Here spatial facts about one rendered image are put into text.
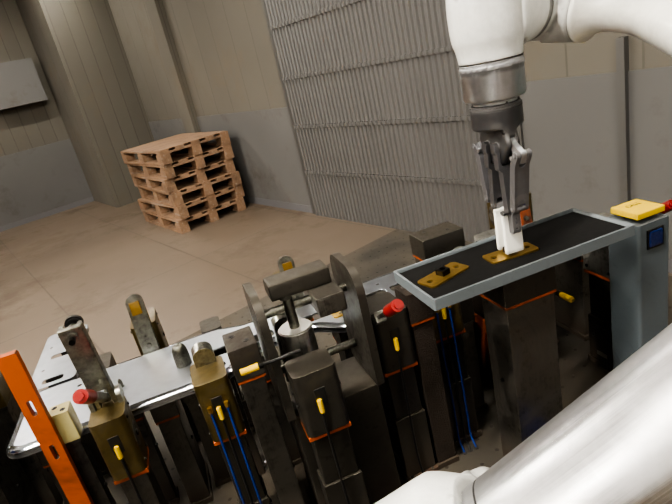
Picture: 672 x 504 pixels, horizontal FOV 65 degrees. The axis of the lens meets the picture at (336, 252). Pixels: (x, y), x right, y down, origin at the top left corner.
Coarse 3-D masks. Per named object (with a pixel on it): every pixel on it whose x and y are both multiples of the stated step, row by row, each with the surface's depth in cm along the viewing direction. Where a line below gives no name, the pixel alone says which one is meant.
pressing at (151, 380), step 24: (384, 288) 121; (312, 312) 118; (216, 336) 117; (144, 360) 114; (168, 360) 112; (192, 360) 110; (72, 384) 111; (144, 384) 105; (168, 384) 103; (48, 408) 104; (144, 408) 98; (24, 432) 98; (24, 456) 93
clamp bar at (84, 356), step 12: (72, 324) 85; (60, 336) 83; (72, 336) 83; (84, 336) 84; (72, 348) 84; (84, 348) 85; (72, 360) 85; (84, 360) 86; (96, 360) 87; (84, 372) 87; (96, 372) 88; (84, 384) 88; (96, 384) 88; (108, 384) 89
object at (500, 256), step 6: (504, 246) 86; (528, 246) 87; (534, 246) 86; (492, 252) 87; (498, 252) 87; (504, 252) 86; (516, 252) 85; (522, 252) 85; (528, 252) 85; (486, 258) 86; (498, 258) 85; (504, 258) 84; (510, 258) 84
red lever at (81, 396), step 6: (78, 390) 78; (84, 390) 78; (90, 390) 80; (72, 396) 77; (78, 396) 77; (84, 396) 78; (90, 396) 79; (96, 396) 82; (102, 396) 86; (108, 396) 90; (78, 402) 77; (84, 402) 77; (90, 402) 80; (96, 402) 87; (102, 402) 90
